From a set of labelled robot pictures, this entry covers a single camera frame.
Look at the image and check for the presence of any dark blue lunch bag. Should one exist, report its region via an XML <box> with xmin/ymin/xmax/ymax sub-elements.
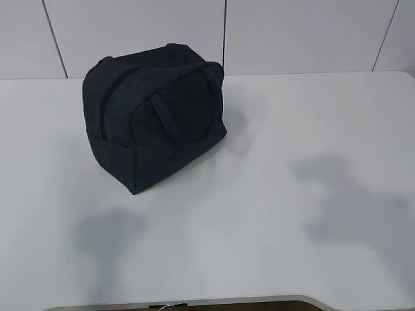
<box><xmin>82</xmin><ymin>43</ymin><xmax>227</xmax><ymax>194</ymax></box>

